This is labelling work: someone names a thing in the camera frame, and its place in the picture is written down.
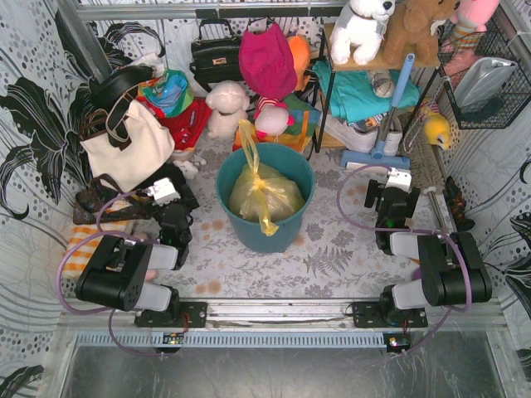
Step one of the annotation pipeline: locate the yellow plastic trash bag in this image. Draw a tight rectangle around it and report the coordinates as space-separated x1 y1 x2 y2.
228 119 305 236

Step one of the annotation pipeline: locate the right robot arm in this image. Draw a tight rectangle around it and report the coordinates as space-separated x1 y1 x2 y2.
364 179 493 310

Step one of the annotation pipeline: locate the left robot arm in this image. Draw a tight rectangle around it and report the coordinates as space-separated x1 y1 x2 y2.
75 199 192 313

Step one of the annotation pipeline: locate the teal plastic trash bin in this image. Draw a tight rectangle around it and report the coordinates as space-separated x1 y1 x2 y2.
215 143 317 254

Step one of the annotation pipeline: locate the cream canvas tote bag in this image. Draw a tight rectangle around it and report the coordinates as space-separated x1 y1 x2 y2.
80 99 175 192

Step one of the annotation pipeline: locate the magenta hanging cloth bag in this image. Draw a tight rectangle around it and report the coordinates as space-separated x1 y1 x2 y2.
239 22 297 100

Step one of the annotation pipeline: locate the brown patterned bag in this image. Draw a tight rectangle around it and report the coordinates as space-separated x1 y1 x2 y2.
73 174 150 225

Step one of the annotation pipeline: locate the pink white plush doll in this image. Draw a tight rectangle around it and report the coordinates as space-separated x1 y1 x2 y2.
255 96 295 138

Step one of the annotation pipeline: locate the small white plush toy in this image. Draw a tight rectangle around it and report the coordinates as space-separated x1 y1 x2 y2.
173 158 207 180

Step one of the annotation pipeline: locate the white fluffy sheep plush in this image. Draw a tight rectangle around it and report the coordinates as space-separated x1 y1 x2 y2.
206 80 250 139

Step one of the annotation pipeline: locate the red cloth in basket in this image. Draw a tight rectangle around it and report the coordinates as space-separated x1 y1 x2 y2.
144 97 212 150

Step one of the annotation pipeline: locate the white sneaker on shelf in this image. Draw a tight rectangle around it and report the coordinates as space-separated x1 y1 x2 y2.
324 115 402 156

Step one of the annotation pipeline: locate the teal folded cloth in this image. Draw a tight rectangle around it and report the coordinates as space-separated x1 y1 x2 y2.
312 61 420 123

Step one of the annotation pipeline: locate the black metal shelf rack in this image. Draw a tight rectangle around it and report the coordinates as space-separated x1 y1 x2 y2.
310 22 443 153

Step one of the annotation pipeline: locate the black leather handbag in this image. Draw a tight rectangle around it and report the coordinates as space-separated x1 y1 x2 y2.
189 19 244 93

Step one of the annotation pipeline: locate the orange plush toy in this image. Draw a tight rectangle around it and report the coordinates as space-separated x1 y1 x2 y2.
287 35 310 91

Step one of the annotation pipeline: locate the grey chenille duster mop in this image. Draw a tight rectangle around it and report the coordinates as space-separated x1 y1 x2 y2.
401 122 456 233

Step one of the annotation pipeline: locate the orange checkered cloth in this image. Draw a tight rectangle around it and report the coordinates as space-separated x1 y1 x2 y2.
62 221 133 279

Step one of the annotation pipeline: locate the yellow duck plush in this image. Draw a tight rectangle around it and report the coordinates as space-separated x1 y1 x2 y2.
419 102 451 150

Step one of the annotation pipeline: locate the black orange patterned item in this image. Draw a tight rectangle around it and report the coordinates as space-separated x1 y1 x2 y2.
443 176 475 232

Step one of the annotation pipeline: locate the white dog plush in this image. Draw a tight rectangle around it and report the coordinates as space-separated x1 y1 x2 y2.
330 0 396 66

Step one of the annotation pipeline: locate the brown teddy bear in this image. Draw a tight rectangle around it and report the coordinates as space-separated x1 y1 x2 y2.
382 0 460 66

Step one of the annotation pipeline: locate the silver pouch in basket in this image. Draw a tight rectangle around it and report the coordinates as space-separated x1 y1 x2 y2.
454 57 518 108

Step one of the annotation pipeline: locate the pink plush on shelf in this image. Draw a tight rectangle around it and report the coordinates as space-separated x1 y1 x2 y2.
442 0 499 51

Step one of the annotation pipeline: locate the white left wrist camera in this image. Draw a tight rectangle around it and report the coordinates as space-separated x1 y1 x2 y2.
145 177 181 206

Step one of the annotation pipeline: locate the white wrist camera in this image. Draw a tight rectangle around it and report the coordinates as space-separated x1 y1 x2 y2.
145 177 181 206
385 167 412 192

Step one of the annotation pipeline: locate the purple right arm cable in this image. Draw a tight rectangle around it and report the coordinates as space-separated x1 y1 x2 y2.
335 163 476 357

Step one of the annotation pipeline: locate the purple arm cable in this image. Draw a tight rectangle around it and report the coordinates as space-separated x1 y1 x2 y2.
335 163 476 357
57 189 183 357

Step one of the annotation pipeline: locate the blue handled floor sweeper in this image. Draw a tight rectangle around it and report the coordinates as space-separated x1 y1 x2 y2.
339 52 416 171

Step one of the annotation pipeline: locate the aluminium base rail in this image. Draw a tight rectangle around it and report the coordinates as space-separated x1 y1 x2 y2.
74 296 432 349

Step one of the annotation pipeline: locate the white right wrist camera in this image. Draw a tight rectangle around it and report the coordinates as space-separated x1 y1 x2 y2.
385 167 412 192

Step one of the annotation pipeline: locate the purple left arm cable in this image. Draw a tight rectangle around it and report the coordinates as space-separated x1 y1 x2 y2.
57 189 183 357

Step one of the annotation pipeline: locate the black wire basket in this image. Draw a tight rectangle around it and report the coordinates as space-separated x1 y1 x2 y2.
438 20 530 129

